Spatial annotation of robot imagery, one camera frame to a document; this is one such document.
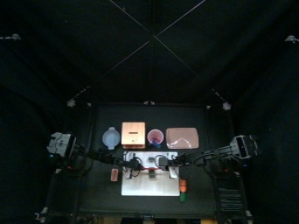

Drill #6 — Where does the pink square tray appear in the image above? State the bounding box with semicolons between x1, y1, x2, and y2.
164;127;200;150

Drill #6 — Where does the blue grey bowl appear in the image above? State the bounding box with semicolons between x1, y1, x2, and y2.
101;126;121;151

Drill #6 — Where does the thin diagonal brace wire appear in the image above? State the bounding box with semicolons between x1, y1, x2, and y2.
106;0;228;107
69;0;207;102

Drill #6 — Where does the red toy knife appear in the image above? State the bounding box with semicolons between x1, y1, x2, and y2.
141;166;170;172

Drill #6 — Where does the printed text label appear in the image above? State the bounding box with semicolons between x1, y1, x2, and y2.
217;186;245;214

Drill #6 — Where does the white cutting board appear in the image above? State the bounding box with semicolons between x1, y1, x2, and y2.
120;150;181;197

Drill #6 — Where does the orange toy carrot green top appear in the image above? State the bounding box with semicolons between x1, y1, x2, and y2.
178;178;188;203

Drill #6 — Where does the red white toy nigiri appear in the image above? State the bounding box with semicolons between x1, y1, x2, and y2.
109;168;118;183

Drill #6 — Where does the wooden box with red face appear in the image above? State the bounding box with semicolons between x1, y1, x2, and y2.
120;122;146;150

